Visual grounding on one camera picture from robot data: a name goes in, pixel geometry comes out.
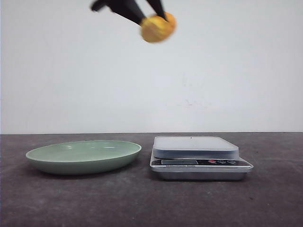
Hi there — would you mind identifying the silver digital kitchen scale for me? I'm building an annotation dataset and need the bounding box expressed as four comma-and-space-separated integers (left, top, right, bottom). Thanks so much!
150, 136, 254, 181

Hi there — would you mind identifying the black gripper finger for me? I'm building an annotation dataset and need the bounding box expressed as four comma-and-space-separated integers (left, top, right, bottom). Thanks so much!
148, 0, 166, 20
90, 0, 145, 25

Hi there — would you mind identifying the pale green plate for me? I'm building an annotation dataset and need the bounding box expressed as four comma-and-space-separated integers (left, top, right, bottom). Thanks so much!
26, 140, 142, 175

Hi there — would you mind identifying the yellow corn cob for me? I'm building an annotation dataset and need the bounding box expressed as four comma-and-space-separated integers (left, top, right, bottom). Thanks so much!
140, 12, 177, 43

